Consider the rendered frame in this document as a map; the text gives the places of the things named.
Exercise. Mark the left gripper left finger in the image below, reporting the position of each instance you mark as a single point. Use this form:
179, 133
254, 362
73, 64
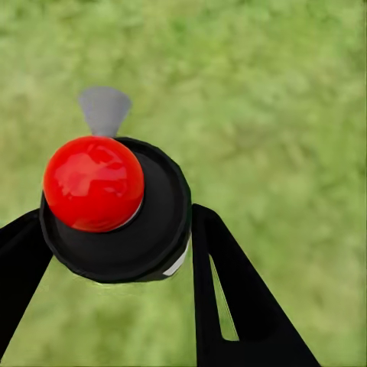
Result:
24, 257

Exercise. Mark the pesticide atomizer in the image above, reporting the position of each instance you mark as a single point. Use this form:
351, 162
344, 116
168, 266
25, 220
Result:
115, 209

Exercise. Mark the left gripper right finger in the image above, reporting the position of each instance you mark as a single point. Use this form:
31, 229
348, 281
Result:
267, 338

